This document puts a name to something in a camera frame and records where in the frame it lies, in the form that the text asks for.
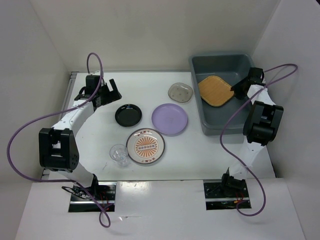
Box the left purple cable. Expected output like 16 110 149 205
6 52 111 228

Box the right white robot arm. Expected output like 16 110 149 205
219 67 284 197

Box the black round plate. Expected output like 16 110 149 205
115 104 142 128

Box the orange patterned round plate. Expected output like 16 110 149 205
125 128 166 165

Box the grey plastic bin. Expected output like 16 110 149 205
188 51 255 136

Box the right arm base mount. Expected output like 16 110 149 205
203 169 252 211

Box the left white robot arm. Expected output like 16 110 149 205
38 74 122 200

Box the clear smoky square dish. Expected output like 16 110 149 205
167 82 194 103

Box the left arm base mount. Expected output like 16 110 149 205
61 181 117 213

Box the clear plastic cup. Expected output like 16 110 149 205
109 144 129 167

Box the woven bamboo pattern tray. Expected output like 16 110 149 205
198 75 234 107

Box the purple round plate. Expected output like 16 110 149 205
151 103 188 136

